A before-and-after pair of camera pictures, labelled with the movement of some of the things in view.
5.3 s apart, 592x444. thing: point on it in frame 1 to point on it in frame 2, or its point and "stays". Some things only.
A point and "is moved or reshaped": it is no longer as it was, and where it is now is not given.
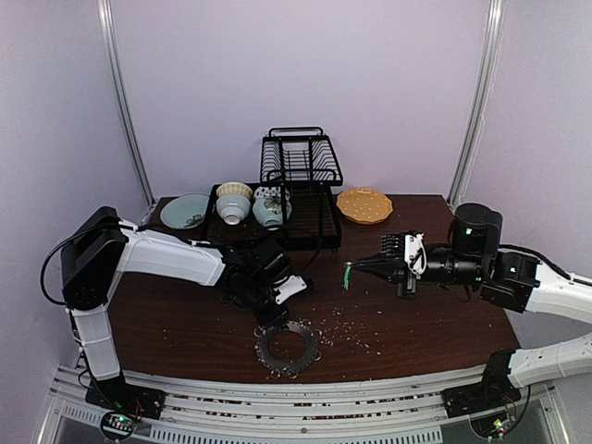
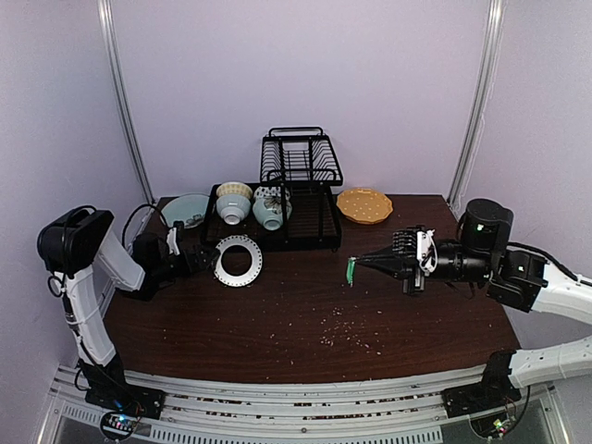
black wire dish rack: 302,161 stays
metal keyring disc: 276,366 is moved or reshaped
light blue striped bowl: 233,208 stays
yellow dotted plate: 364,205 stays
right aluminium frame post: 483,98 stays
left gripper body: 264,316 to 188,268
